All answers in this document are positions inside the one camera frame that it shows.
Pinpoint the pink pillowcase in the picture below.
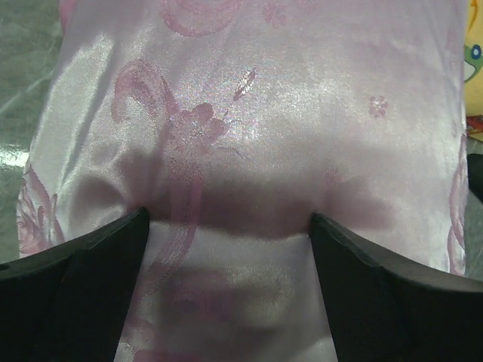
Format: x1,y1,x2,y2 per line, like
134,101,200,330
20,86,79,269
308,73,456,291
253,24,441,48
17,1,469,361

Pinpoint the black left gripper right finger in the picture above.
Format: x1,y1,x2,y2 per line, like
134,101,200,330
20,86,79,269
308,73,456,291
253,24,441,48
309,214,482,362

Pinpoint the yellow cartoon car pillow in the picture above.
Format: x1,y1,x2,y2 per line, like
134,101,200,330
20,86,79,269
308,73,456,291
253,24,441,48
464,0,483,143

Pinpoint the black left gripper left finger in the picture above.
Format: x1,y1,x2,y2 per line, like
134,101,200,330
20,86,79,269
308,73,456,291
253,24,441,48
1,208,149,362

